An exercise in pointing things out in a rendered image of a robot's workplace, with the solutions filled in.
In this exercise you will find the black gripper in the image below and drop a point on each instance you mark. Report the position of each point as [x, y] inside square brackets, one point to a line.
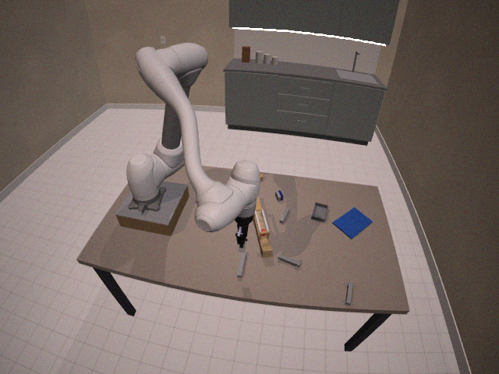
[242, 225]

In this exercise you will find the grey bar with cross pins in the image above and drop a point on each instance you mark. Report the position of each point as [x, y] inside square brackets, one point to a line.
[349, 294]

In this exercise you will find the grey bar with two short pins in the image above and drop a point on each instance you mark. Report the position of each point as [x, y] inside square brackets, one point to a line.
[289, 260]

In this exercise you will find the grey square stick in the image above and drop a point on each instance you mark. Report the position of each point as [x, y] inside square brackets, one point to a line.
[284, 215]
[241, 265]

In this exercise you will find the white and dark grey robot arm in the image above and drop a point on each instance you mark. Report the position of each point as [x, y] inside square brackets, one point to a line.
[217, 204]

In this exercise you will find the blue flat rectangular slab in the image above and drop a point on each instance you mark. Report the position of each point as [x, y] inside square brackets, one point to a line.
[352, 223]

